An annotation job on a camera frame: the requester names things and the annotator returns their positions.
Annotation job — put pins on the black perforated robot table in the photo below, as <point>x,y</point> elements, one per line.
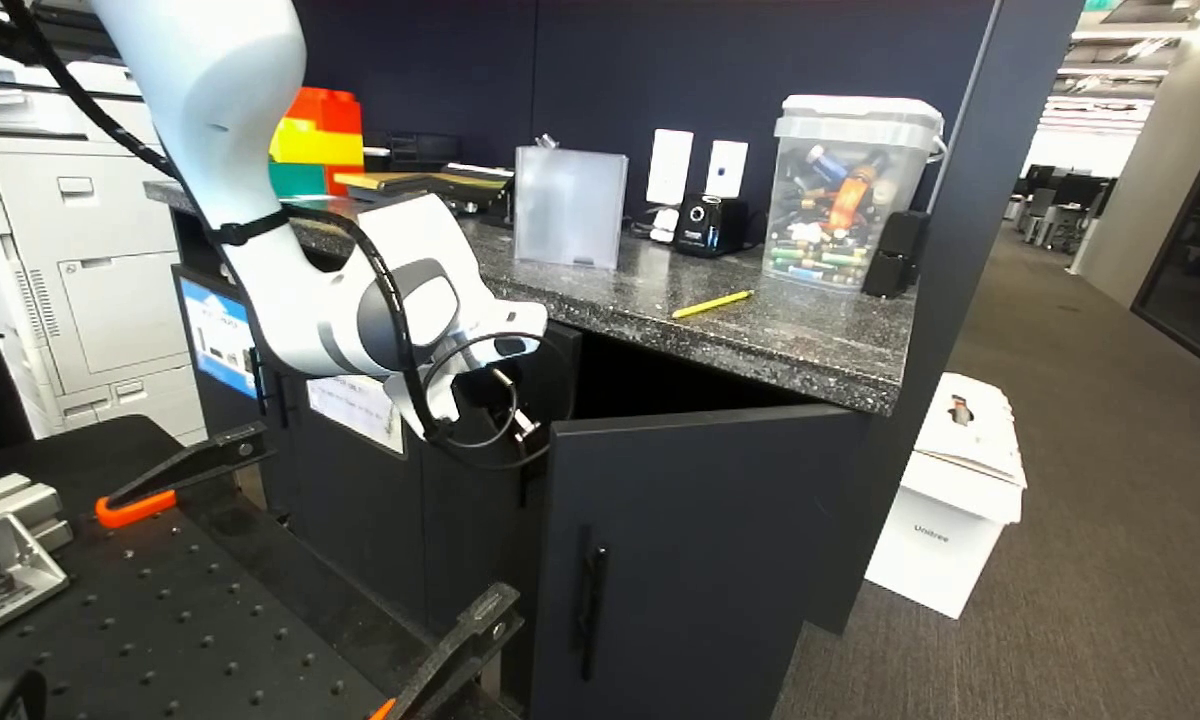
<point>201,612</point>

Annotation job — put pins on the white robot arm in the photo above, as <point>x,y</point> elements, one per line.
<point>406,308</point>

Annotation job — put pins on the blue white poster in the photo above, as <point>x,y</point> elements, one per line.
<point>222,336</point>

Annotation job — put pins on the black device on counter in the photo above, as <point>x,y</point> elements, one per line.
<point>896,253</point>

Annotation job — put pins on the white speaker left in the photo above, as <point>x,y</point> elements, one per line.
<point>667,182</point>

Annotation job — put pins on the frosted plastic box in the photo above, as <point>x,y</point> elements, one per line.
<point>568,205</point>

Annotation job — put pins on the small black webcam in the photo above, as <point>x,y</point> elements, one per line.
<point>714,231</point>

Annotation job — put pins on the aluminium mounting bracket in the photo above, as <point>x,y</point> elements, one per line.
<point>30,531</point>

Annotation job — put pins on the dark cabinet door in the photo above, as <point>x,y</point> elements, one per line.
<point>714,534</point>

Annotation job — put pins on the white speaker right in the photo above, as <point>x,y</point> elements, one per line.
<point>726,168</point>

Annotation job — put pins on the clear plastic toy bin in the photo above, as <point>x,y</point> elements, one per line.
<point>844,166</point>

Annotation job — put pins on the white paper on cabinet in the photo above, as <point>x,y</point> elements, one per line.
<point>359,406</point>

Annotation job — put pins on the white office printer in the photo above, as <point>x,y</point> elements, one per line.
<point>90,317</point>

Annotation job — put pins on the white cardboard box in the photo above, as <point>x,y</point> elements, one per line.
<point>958,493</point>

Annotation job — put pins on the colourful stacked blocks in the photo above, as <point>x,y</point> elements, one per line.
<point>318,136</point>

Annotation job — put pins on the yellow pencil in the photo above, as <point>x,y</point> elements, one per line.
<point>714,304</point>

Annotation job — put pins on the white speaker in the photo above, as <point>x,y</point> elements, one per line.
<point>726,168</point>
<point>667,182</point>

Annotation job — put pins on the black orange clamp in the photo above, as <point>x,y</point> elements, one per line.
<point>457,661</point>
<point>159,486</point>

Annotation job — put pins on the black left door handle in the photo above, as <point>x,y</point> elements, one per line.
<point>590,600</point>

